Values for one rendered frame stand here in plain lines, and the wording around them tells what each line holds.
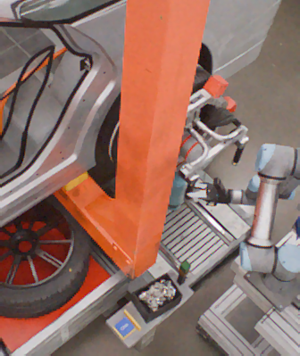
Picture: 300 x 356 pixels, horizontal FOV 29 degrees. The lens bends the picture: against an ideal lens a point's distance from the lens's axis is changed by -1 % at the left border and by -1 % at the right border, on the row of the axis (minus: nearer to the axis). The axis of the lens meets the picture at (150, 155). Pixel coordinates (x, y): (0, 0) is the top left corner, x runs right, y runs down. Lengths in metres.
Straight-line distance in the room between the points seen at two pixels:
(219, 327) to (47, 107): 1.43
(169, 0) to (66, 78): 1.37
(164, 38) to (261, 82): 2.96
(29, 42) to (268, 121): 1.90
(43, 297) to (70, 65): 1.10
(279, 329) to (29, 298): 1.16
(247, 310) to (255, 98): 1.72
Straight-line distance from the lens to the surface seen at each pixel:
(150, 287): 2.85
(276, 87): 4.47
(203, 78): 2.82
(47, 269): 3.20
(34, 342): 2.95
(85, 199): 2.92
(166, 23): 1.52
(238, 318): 3.24
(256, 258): 2.46
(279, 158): 2.37
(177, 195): 3.00
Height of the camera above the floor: 3.19
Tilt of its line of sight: 55 degrees down
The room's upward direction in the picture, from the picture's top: 8 degrees clockwise
